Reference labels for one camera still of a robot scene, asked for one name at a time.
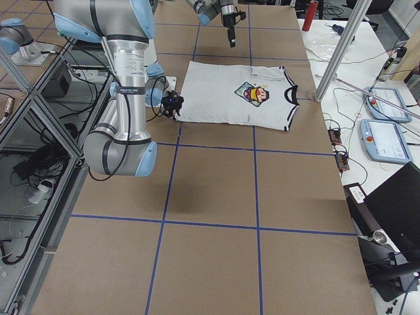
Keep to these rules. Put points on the red cylindrical bottle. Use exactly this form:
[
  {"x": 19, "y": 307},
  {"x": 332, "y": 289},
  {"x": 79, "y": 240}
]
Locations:
[{"x": 310, "y": 14}]

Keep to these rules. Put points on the blue teach pendant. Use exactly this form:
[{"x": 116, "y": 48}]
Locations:
[
  {"x": 384, "y": 141},
  {"x": 383, "y": 111}
]

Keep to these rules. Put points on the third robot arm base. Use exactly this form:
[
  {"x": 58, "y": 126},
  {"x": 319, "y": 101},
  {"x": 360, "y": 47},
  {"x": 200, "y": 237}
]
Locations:
[{"x": 20, "y": 45}]

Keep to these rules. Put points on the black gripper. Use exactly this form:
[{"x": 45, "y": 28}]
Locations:
[
  {"x": 169, "y": 106},
  {"x": 227, "y": 20}
]

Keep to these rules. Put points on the black box with label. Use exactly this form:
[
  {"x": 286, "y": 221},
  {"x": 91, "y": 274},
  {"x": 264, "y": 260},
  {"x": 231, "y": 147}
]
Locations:
[{"x": 359, "y": 211}]

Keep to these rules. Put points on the grey cartoon print t-shirt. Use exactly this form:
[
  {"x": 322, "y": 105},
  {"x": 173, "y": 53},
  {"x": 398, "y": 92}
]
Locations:
[{"x": 240, "y": 95}]

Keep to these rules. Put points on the silver metal cup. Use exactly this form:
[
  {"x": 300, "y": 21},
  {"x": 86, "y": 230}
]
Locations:
[{"x": 379, "y": 237}]

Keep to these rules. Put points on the orange black relay module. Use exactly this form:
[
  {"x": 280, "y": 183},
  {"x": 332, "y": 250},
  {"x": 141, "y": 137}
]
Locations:
[{"x": 334, "y": 136}]

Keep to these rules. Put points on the grey aluminium frame post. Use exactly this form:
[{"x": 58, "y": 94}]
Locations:
[{"x": 359, "y": 11}]

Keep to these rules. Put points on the clear plastic bag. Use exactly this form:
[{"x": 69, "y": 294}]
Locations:
[{"x": 324, "y": 46}]

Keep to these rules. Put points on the lower blue teach pendant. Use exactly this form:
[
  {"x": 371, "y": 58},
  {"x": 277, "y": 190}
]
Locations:
[{"x": 384, "y": 141}]

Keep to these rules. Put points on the black laptop computer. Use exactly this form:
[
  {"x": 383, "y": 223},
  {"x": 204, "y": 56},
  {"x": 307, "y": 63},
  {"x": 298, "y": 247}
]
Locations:
[{"x": 395, "y": 206}]

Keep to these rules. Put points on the upper blue teach pendant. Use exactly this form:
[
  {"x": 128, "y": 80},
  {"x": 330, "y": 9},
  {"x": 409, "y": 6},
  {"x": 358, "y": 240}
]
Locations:
[{"x": 383, "y": 111}]

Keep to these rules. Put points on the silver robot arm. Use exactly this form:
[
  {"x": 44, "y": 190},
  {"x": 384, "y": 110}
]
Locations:
[
  {"x": 227, "y": 10},
  {"x": 119, "y": 144}
]

